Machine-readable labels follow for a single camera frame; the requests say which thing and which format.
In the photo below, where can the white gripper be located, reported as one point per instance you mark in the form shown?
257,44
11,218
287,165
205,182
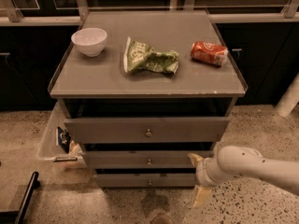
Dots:
203,174

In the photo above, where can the grey bottom drawer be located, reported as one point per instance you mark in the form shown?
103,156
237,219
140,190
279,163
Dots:
145,180

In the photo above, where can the grey drawer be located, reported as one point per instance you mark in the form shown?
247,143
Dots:
146,130
137,159
145,180

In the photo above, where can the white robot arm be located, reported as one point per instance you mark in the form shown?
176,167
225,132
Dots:
231,163

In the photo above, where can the grey top drawer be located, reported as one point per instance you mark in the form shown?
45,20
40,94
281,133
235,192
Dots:
146,130

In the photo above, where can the grey drawer cabinet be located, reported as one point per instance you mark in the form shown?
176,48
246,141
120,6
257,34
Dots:
99,88

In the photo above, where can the grey middle drawer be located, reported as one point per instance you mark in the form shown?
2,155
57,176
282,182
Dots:
137,159

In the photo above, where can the white table leg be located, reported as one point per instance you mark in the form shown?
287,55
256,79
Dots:
289,99

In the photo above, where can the red soda can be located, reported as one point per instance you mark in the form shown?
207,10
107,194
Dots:
210,53

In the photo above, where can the green crumpled chip bag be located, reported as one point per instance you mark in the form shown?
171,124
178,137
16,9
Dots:
141,56

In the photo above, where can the dark snack packet in bin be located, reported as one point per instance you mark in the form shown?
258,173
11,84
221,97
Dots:
63,139

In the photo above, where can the clear plastic storage bin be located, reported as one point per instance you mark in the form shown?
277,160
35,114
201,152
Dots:
48,149

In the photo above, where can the white ceramic bowl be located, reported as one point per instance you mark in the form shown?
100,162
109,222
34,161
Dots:
90,41

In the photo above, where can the black bar lower left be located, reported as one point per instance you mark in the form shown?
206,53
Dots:
17,216

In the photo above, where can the dark wall cabinets with rail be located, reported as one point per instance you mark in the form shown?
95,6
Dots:
262,36

